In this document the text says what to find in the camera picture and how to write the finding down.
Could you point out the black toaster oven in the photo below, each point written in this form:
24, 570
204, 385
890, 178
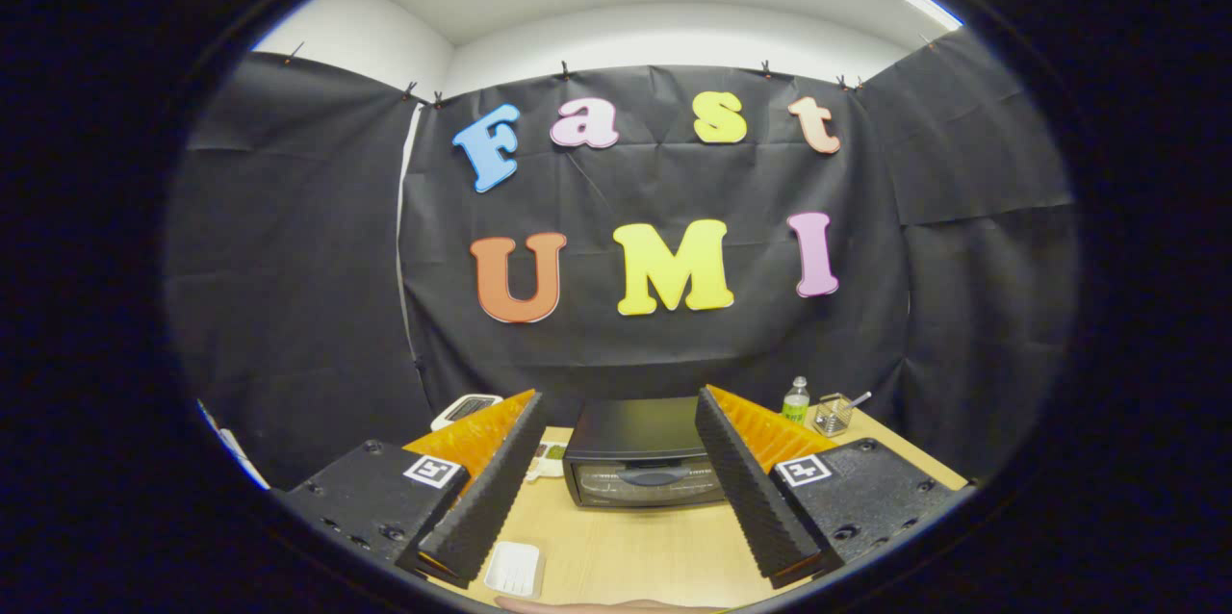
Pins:
635, 431

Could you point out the white blue flat panel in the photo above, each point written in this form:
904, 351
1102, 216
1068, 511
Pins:
236, 448

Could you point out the clear bottle with green label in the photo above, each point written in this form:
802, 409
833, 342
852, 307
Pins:
796, 407

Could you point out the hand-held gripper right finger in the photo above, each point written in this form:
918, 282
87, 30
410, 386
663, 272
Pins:
751, 498

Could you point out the clear utensil holder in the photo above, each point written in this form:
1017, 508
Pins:
833, 417

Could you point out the white rectangular plate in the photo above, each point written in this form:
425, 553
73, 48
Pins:
513, 568

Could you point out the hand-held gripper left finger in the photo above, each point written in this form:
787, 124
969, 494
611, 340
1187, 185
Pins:
491, 508

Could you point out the small ceiling light panel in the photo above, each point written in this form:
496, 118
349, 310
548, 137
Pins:
932, 10

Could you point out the white pop-up toaster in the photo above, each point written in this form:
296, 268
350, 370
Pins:
452, 417

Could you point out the small white snack dish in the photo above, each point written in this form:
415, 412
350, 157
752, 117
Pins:
551, 455

